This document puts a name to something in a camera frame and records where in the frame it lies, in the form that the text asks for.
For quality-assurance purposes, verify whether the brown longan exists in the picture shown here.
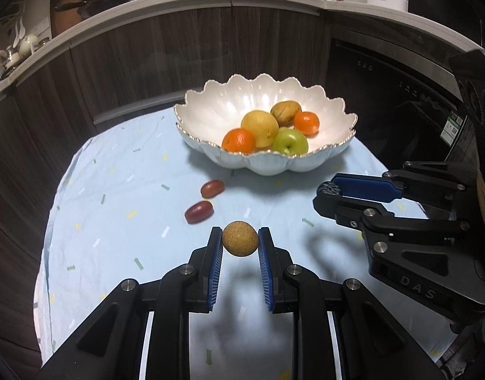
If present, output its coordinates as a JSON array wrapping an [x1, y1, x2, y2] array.
[[222, 220, 259, 257]]

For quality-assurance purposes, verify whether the orange mandarin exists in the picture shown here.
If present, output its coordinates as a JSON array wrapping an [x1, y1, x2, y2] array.
[[222, 128, 256, 155], [293, 111, 320, 136]]

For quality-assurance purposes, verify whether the green apple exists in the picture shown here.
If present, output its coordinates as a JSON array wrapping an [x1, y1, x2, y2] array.
[[272, 128, 308, 156]]

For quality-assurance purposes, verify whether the large yellow citrus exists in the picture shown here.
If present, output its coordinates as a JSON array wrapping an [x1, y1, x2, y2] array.
[[241, 110, 279, 149]]

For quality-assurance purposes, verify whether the dark blueberry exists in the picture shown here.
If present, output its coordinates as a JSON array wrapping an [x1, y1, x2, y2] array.
[[316, 181, 342, 196]]

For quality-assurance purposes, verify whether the built-in black dishwasher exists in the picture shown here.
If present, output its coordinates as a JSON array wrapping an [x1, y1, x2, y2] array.
[[325, 39, 465, 169]]

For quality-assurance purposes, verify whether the light blue patterned tablecloth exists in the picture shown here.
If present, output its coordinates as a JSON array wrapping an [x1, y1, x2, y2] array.
[[34, 110, 454, 359]]

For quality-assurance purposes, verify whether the white scalloped ceramic bowl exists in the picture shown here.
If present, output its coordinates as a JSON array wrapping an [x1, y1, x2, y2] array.
[[173, 74, 358, 176]]

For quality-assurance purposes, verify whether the black microwave oven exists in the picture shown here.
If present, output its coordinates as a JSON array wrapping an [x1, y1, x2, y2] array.
[[408, 0, 481, 44]]

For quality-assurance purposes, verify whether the white teapot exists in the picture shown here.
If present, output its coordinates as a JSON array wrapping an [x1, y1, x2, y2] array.
[[18, 35, 38, 58]]

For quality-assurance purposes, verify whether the wooden cutting board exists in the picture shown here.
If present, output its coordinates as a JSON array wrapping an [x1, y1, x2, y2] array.
[[48, 0, 86, 39]]

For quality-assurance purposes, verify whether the black wok pan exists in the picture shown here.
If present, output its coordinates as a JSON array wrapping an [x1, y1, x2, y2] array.
[[54, 0, 132, 20]]

